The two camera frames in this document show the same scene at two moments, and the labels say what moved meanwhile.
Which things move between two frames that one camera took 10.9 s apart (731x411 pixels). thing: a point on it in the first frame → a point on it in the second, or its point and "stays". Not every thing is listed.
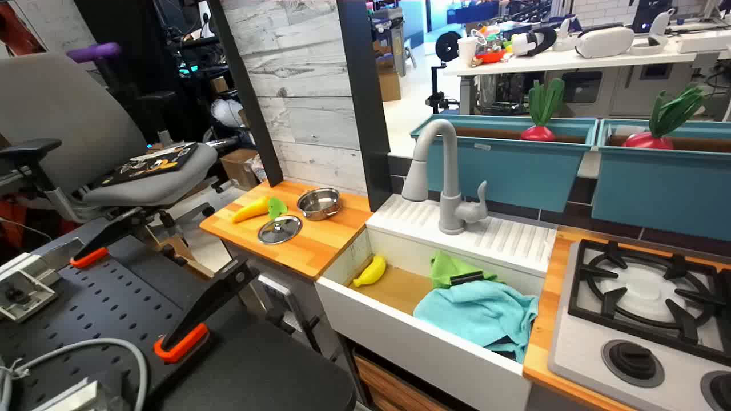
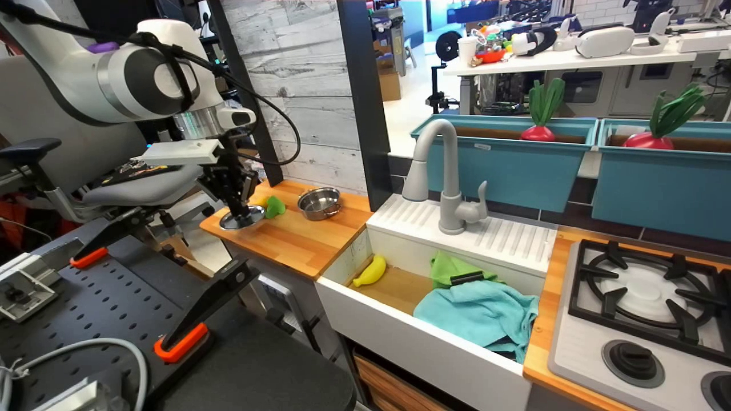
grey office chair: [69, 128] stays
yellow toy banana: [371, 276] stays
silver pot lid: [280, 230] → [255, 216]
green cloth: [452, 271] stays
